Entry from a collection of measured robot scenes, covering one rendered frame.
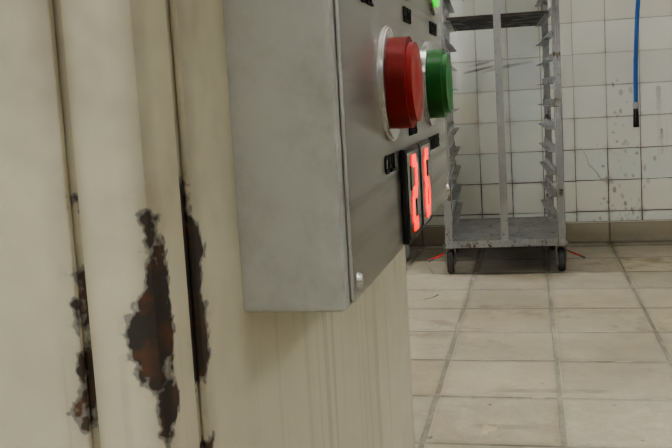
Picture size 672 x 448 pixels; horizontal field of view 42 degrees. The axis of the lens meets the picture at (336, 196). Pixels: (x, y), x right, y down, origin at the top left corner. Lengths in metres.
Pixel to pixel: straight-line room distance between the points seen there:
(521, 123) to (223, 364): 4.13
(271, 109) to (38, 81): 0.06
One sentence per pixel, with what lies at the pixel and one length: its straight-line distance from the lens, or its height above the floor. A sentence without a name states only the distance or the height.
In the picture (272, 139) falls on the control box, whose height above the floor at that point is 0.75.
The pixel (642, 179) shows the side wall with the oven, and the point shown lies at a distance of 4.38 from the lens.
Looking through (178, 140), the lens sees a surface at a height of 0.75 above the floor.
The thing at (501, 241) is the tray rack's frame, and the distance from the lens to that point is 3.63.
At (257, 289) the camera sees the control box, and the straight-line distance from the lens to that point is 0.24.
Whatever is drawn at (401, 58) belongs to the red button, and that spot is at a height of 0.77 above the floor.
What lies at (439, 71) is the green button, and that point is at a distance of 0.38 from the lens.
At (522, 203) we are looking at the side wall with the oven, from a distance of 4.37.
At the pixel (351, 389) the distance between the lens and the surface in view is 0.37.
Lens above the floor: 0.76
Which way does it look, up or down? 6 degrees down
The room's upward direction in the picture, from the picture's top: 3 degrees counter-clockwise
